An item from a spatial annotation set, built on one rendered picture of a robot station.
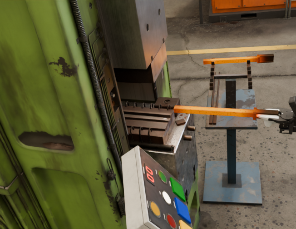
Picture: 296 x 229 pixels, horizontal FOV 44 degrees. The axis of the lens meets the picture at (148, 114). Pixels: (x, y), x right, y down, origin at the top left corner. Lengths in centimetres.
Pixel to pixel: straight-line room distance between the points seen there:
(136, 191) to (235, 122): 114
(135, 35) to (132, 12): 9
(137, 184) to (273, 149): 200
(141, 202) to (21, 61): 67
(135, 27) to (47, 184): 88
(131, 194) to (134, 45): 55
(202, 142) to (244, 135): 35
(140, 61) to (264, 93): 240
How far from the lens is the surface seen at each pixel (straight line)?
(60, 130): 151
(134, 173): 123
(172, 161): 171
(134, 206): 115
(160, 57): 156
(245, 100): 238
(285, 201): 270
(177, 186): 140
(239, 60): 227
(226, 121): 220
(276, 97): 363
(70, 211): 193
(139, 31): 135
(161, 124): 173
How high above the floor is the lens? 205
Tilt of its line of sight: 36 degrees down
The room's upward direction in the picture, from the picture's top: 10 degrees counter-clockwise
